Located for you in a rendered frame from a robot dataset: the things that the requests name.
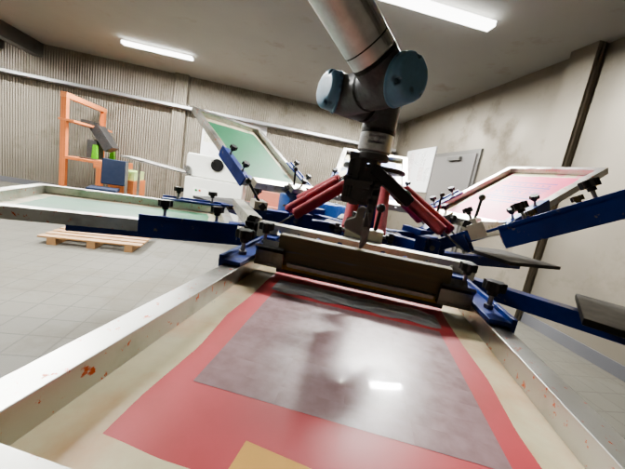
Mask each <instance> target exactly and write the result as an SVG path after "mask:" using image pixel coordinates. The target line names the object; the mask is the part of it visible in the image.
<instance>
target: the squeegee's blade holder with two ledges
mask: <svg viewBox="0 0 625 469"><path fill-rule="evenodd" d="M286 267H287V268H292V269H296V270H301V271H304V272H309V273H313V274H318V275H325V276H329V277H334V278H337V279H342V280H346V281H351V282H354V283H359V284H363V285H368V286H371V287H376V288H383V289H387V290H391V291H396V292H400V293H405V294H408V295H413V296H417V297H421V298H425V299H430V300H433V298H434V295H433V294H431V293H428V292H423V291H419V290H414V289H410V288H402V287H398V286H394V285H390V284H385V283H381V282H377V281H372V280H368V279H363V278H360V277H355V276H351V275H344V274H339V273H335V272H330V271H326V270H322V269H317V268H313V267H309V266H305V265H300V264H296V263H292V262H288V263H287V264H286Z"/></svg>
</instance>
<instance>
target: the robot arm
mask: <svg viewBox="0 0 625 469"><path fill-rule="evenodd" d="M308 1H309V3H310V4H311V6H312V8H313V10H314V11H315V13H316V14H317V16H318V18H319V19H320V21H321V22H322V23H323V24H324V26H325V28H326V30H327V31H328V33H329V35H330V36H331V38H332V39H333V41H334V42H335V44H336V46H337V47H338V49H339V51H340V53H341V54H342V56H343V57H344V59H345V60H346V61H347V63H348V64H349V66H350V67H351V69H352V71H353V73H350V74H346V73H344V72H343V71H338V70H335V69H329V70H327V71H326V72H325V73H324V74H323V76H322V77H321V79H320V82H319V84H318V88H317V92H316V100H317V103H318V105H319V107H320V108H322V109H324V110H327V111H329V112H331V113H332V114H339V115H342V116H345V117H348V118H351V119H353V120H356V121H359V122H362V123H363V125H362V130H361V135H360V140H359V144H358V151H359V152H358V153H355V152H351V154H350V162H349V166H348V171H347V174H345V176H344V179H343V180H344V183H343V190H342V193H341V199H340V201H342V202H346V203H349V204H352V205H356V206H357V205H363V206H365V205H367V207H363V206H361V207H359V208H358V209H357V211H356V214H355V215H354V216H351V217H348V218H347V219H346V221H345V222H344V227H345V228H346V229H347V230H349V231H351V232H353V233H355V234H357V235H360V236H361V237H360V242H359V248H362V247H363V246H364V245H365V244H366V242H367V239H368V235H369V231H370V227H371V222H372V219H373V214H374V210H375V207H376V206H377V203H378V200H379V192H380V186H382V187H384V188H385V189H386V190H387V191H388V192H389V193H390V194H391V195H392V196H393V197H394V199H395V201H396V203H397V204H398V205H401V206H404V207H408V206H409V205H410V204H411V203H412V202H413V201H414V197H413V196H412V195H411V193H410V192H409V191H408V190H406V189H404V188H403V187H402V186H401V185H400V184H399V183H398V182H396V181H395V180H394V179H393V178H392V177H391V176H390V175H389V174H388V173H387V172H386V171H385V170H384V169H383V168H382V167H380V166H379V165H377V163H381V164H388V161H389V155H391V152H392V145H393V140H394V135H395V131H396V128H397V123H398V118H399V114H400V111H401V109H402V106H404V105H407V104H409V103H412V102H414V101H416V100H417V99H419V98H420V97H421V95H422V93H423V92H424V90H425V88H426V86H427V81H428V69H427V65H426V62H425V60H424V59H423V57H422V56H421V55H420V54H418V53H417V51H414V50H408V51H406V50H403V51H401V50H400V48H399V46H398V45H397V43H396V42H395V40H394V38H393V36H392V33H391V31H390V29H389V27H388V25H387V23H386V21H385V19H384V18H383V16H382V14H381V12H380V11H379V8H378V6H377V4H376V2H375V0H308ZM367 163H370V164H371V167H367V166H366V164H367ZM346 175H347V176H346ZM345 177H346V178H345ZM365 212H366V214H365ZM364 215H365V217H364Z"/></svg>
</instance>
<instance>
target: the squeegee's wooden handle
mask: <svg viewBox="0 0 625 469"><path fill-rule="evenodd" d="M279 248H284V249H285V256H284V262H283V265H286V264H287V263H288V262H292V263H296V264H300V265H305V266H309V267H313V268H317V269H322V270H326V271H330V272H335V273H339V274H344V275H351V276H355V277H360V278H363V279H368V280H372V281H377V282H381V283H385V284H390V285H394V286H398V287H402V288H410V289H414V290H419V291H423V292H428V293H431V294H433V295H434V299H437V297H438V293H439V289H440V286H441V285H442V284H443V283H447V284H450V282H451V278H452V274H453V270H452V268H451V267H449V266H444V265H440V264H435V263H430V262H425V261H418V260H413V259H409V258H404V257H399V256H394V255H390V254H386V253H381V252H377V251H372V250H367V249H362V248H354V247H350V246H345V245H341V244H336V243H331V242H326V241H322V240H317V239H313V238H309V237H304V236H299V235H294V234H286V233H282V234H281V236H280V241H279Z"/></svg>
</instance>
